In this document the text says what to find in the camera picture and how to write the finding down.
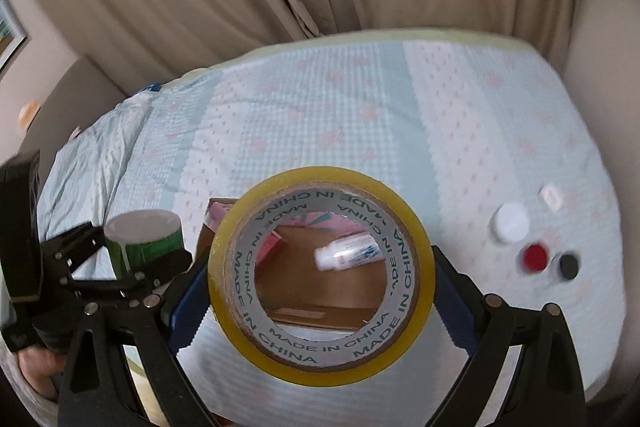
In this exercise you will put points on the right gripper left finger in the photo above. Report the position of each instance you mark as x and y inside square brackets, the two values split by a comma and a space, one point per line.
[157, 310]

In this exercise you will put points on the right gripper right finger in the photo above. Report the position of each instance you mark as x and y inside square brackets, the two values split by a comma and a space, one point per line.
[546, 386]

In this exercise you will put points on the green label white jar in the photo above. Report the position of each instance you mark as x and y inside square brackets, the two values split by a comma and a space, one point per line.
[141, 236]

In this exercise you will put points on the red round lid jar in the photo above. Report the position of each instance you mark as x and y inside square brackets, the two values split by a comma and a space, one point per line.
[534, 258]

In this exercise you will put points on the white lid pale-green jar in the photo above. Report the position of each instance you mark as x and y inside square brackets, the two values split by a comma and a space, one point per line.
[510, 223]

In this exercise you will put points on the yellow packing tape roll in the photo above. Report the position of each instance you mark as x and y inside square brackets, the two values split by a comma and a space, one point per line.
[319, 361]

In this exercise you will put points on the white earbuds case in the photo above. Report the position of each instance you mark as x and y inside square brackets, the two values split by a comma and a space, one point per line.
[552, 197]

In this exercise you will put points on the person's left hand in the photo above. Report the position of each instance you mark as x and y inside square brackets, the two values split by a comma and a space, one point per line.
[38, 365]

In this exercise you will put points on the pink paper box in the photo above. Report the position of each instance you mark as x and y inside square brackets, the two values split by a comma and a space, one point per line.
[216, 210]

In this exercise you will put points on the brown cardboard box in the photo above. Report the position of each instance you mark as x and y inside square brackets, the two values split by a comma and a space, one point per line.
[299, 297]

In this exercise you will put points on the white blue-label bottle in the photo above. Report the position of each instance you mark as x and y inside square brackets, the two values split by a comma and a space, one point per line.
[348, 252]

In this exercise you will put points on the blue pink patterned bedsheet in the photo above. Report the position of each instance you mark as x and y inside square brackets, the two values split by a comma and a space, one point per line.
[454, 128]

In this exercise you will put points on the framed wall picture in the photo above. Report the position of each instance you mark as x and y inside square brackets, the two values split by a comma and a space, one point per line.
[13, 34]

